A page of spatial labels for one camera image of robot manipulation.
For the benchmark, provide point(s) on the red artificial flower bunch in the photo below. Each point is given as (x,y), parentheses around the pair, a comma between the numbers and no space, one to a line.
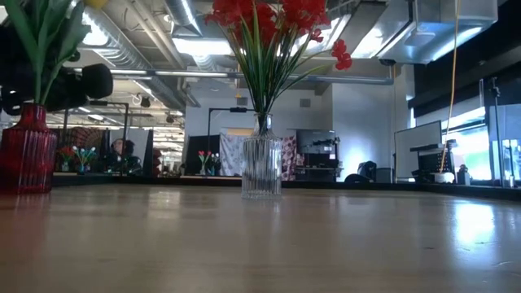
(342,53)
(240,12)
(305,12)

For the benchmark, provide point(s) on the yellow artificial tulip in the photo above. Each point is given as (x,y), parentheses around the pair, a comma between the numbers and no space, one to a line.
(49,40)
(69,36)

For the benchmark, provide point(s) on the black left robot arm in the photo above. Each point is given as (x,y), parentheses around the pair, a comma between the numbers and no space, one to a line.
(97,81)

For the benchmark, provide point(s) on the clear ribbed glass vase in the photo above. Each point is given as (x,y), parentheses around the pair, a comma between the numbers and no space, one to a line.
(261,163)

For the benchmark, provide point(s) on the pink tulips in vase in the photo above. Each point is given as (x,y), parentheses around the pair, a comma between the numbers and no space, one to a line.
(202,154)

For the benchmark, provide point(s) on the red flowers in vase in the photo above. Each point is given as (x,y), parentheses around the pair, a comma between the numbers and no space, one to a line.
(66,152)

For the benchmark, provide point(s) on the red ribbed glass vase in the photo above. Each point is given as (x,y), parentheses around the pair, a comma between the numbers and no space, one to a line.
(28,154)

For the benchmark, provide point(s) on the patterned curtain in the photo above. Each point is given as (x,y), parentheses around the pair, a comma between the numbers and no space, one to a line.
(232,154)

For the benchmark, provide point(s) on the black monitor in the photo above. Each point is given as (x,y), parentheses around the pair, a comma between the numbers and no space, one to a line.
(315,140)

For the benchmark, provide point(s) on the black partition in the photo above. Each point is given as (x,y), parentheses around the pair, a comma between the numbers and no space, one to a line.
(192,154)

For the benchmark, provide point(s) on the black chair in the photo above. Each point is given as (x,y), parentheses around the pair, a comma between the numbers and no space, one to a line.
(366,171)

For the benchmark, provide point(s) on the grey ceiling pipe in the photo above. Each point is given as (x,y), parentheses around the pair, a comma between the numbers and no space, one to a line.
(350,79)

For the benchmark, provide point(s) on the ceiling light panel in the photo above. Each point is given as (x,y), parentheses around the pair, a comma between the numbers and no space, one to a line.
(201,46)

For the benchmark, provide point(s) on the whiteboard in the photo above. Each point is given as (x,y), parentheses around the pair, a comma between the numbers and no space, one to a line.
(417,150)

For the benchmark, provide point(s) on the black equipment desk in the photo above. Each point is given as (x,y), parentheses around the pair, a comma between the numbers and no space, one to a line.
(431,163)

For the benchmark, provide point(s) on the large silver air unit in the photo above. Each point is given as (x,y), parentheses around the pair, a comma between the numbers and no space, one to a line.
(427,36)

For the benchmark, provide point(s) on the metal stand pole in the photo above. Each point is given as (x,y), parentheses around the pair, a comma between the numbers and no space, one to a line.
(496,122)

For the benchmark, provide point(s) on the black camera gantry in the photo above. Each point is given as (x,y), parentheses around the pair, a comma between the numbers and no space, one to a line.
(238,109)

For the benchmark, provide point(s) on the silver ventilation duct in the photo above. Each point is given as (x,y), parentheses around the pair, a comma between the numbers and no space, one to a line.
(122,53)

